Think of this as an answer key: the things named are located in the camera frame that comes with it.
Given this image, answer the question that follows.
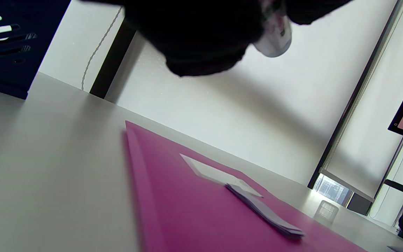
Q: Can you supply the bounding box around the black window frame post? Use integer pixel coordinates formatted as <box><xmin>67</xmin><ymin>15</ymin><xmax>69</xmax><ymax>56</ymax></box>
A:
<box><xmin>89</xmin><ymin>19</ymin><xmax>139</xmax><ymax>99</ymax></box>
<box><xmin>307</xmin><ymin>0</ymin><xmax>403</xmax><ymax>189</ymax></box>

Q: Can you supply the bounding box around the white label card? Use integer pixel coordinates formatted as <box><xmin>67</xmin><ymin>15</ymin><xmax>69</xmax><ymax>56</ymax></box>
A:
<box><xmin>180</xmin><ymin>153</ymin><xmax>264</xmax><ymax>198</ymax></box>

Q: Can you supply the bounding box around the translucent glue stick cap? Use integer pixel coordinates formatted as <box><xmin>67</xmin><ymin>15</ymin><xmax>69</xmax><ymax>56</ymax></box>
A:
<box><xmin>313</xmin><ymin>200</ymin><xmax>339</xmax><ymax>224</ymax></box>

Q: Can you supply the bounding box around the white glue stick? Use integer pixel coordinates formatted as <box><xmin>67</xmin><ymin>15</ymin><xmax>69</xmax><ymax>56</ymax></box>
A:
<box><xmin>253</xmin><ymin>0</ymin><xmax>292</xmax><ymax>58</ymax></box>

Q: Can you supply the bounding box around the person's left hand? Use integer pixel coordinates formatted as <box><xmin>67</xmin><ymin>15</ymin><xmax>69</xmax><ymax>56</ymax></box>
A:
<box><xmin>79</xmin><ymin>0</ymin><xmax>354</xmax><ymax>77</ymax></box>

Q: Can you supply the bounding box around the pink L-shaped folder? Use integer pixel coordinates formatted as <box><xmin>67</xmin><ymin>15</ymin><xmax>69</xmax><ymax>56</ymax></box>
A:
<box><xmin>123</xmin><ymin>120</ymin><xmax>368</xmax><ymax>252</ymax></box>

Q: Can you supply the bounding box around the blue plastic file rack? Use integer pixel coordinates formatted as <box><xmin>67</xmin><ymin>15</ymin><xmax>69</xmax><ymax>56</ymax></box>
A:
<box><xmin>0</xmin><ymin>0</ymin><xmax>72</xmax><ymax>100</ymax></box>

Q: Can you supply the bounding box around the white blind cord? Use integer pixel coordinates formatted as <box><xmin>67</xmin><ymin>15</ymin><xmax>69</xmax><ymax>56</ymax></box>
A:
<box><xmin>81</xmin><ymin>6</ymin><xmax>123</xmax><ymax>91</ymax></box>

